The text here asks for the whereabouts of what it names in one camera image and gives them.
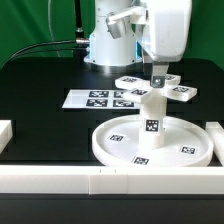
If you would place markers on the white marker tag sheet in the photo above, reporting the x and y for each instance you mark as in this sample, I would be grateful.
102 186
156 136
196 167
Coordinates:
97 99

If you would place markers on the white left fence block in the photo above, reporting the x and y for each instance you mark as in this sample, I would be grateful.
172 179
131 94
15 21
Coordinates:
5 133

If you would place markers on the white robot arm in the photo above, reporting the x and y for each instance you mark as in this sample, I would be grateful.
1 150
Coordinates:
117 55

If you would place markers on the white round table top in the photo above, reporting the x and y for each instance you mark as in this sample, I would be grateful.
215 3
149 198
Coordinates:
130 141

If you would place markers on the black vertical pole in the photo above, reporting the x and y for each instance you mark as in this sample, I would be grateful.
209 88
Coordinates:
79 29

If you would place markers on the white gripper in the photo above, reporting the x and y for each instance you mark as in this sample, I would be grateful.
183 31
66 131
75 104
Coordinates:
165 33

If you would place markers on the white cross-shaped table base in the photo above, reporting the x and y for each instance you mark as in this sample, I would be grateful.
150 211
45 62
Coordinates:
140 91

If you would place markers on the white right fence block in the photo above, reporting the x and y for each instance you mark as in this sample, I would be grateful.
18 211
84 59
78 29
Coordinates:
216 132

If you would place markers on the white front fence bar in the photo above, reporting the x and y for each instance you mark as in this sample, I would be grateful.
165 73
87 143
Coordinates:
106 180

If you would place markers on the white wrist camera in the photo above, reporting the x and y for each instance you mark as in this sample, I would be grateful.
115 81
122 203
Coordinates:
117 22

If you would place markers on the white fence block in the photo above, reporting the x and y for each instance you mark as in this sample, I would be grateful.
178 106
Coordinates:
5 133
216 132

